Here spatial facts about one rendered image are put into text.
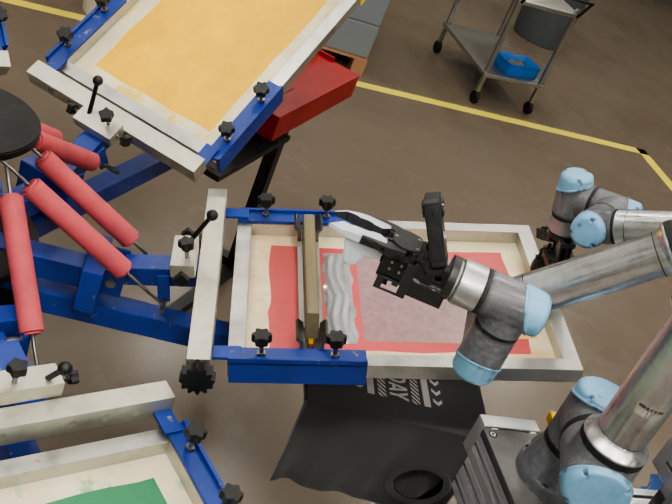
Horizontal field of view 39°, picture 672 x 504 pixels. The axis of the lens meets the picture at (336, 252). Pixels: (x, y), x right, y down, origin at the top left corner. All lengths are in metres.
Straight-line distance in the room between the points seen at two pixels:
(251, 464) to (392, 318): 1.25
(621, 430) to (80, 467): 1.00
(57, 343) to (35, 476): 1.74
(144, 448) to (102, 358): 1.64
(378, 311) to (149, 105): 0.92
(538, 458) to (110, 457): 0.82
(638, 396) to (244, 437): 2.11
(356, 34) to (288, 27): 3.51
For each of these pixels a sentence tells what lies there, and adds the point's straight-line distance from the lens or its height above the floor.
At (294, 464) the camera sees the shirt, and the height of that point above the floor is 0.72.
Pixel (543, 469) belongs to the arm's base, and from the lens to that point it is 1.83.
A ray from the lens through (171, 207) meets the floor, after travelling 4.46.
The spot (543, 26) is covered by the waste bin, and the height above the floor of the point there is 0.18.
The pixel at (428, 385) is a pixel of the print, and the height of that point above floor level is 0.95.
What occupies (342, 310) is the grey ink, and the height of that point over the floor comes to 1.11.
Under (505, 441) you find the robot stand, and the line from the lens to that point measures 1.91.
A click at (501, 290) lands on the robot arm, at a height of 1.68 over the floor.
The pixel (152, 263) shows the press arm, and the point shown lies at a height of 1.07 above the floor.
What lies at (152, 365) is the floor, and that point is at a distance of 3.61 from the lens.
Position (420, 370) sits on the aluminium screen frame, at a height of 1.17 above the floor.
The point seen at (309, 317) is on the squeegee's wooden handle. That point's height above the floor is 1.17.
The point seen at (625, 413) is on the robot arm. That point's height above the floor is 1.57.
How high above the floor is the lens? 2.41
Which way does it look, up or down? 32 degrees down
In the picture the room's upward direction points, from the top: 23 degrees clockwise
